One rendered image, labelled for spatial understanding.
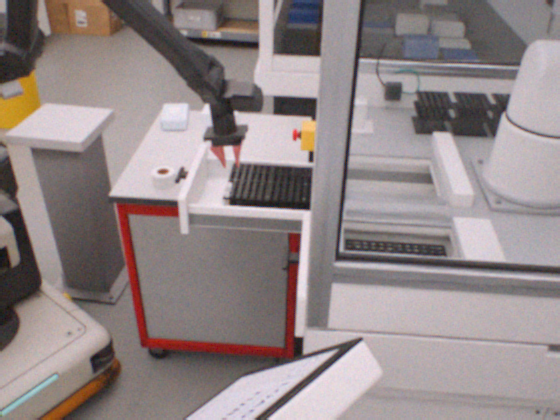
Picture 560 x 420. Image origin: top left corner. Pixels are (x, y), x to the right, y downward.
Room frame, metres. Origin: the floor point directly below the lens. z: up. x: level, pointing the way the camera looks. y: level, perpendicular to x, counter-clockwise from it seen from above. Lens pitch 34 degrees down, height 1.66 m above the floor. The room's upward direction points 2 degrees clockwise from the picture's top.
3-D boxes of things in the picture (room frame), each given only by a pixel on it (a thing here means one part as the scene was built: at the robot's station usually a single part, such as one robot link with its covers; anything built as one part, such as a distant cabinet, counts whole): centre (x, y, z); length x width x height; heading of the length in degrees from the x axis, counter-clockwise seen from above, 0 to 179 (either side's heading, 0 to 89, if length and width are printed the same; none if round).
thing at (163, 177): (1.44, 0.37, 0.78); 0.07 x 0.07 x 0.04
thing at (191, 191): (1.25, 0.24, 0.87); 0.29 x 0.02 x 0.11; 177
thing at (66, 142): (1.84, 0.83, 0.38); 0.30 x 0.30 x 0.76; 82
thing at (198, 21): (5.28, 0.87, 0.22); 0.40 x 0.30 x 0.17; 82
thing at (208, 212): (1.24, 0.03, 0.86); 0.40 x 0.26 x 0.06; 87
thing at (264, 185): (1.24, 0.04, 0.87); 0.22 x 0.18 x 0.06; 87
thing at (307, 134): (1.56, -0.06, 0.88); 0.07 x 0.05 x 0.07; 177
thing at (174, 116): (1.87, 0.42, 0.78); 0.15 x 0.10 x 0.04; 7
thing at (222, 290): (1.66, 0.22, 0.38); 0.62 x 0.58 x 0.76; 177
